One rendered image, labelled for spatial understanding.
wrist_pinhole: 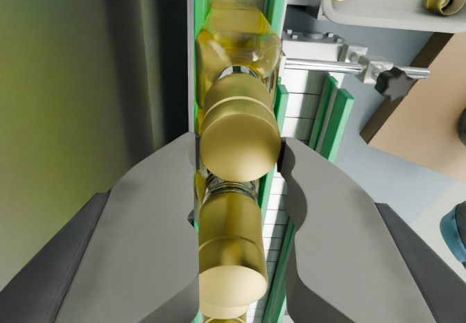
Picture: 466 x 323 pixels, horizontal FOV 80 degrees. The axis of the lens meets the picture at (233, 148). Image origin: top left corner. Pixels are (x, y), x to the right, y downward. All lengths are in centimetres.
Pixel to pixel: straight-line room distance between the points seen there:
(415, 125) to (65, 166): 56
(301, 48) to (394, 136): 30
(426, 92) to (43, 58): 55
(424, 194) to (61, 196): 75
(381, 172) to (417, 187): 11
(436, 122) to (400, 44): 16
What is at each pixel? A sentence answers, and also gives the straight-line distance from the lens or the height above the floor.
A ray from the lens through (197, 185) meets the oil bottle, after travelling 24.
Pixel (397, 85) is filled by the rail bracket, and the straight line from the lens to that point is 30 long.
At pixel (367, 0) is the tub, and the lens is 53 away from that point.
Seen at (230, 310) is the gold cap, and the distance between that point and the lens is 20.
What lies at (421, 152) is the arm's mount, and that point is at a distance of 67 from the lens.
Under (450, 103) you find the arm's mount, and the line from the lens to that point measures 64.
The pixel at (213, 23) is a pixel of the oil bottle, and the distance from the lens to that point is 22.
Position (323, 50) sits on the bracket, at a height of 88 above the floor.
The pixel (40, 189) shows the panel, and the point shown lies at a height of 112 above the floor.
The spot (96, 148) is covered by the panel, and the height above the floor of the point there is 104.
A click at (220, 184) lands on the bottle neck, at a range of 16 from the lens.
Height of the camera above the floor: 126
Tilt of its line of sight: 57 degrees down
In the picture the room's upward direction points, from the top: 179 degrees clockwise
